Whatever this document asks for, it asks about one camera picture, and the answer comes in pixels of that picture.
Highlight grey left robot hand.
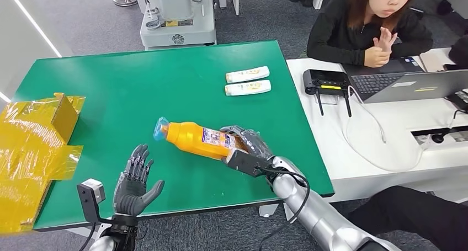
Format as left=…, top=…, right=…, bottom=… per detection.
left=112, top=144, right=165, bottom=217

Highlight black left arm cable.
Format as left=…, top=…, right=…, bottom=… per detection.
left=78, top=222, right=97, bottom=251

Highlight white table foot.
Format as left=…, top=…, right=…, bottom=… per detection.
left=258, top=204, right=280, bottom=218

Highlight person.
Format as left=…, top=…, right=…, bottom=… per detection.
left=345, top=185, right=468, bottom=251
left=306, top=0, right=434, bottom=68

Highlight orange bottle with blue cap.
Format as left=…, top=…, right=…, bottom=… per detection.
left=153, top=117, right=249, bottom=161

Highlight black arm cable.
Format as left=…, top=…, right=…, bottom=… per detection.
left=257, top=167, right=311, bottom=251
left=78, top=222, right=97, bottom=251

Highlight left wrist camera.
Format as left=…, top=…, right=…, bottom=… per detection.
left=77, top=179, right=112, bottom=225

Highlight white furniture legs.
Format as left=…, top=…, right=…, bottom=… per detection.
left=219, top=0, right=240, bottom=15

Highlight white tube bottle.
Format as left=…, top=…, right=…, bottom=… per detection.
left=225, top=66, right=270, bottom=84
left=224, top=79, right=272, bottom=97

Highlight grey laptop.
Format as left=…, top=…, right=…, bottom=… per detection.
left=342, top=57, right=468, bottom=105

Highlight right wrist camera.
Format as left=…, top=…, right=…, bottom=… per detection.
left=223, top=149, right=273, bottom=178

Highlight dark rounded object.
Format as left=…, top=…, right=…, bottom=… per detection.
left=448, top=35, right=468, bottom=70

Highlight black router with antennas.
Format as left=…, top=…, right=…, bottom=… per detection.
left=302, top=69, right=353, bottom=118

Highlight yellow taped cardboard box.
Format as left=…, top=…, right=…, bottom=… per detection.
left=0, top=93, right=86, bottom=236

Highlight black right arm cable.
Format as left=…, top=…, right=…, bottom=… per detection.
left=257, top=167, right=311, bottom=251

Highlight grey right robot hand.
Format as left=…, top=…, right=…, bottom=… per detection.
left=219, top=125, right=275, bottom=161

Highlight black device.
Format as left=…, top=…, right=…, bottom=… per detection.
left=446, top=89, right=468, bottom=111

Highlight white cable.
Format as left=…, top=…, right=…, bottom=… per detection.
left=336, top=86, right=432, bottom=173

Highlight desk cable tray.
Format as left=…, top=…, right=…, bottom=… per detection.
left=410, top=125, right=468, bottom=146

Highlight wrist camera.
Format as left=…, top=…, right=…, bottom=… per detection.
left=223, top=149, right=273, bottom=178
left=77, top=179, right=112, bottom=225

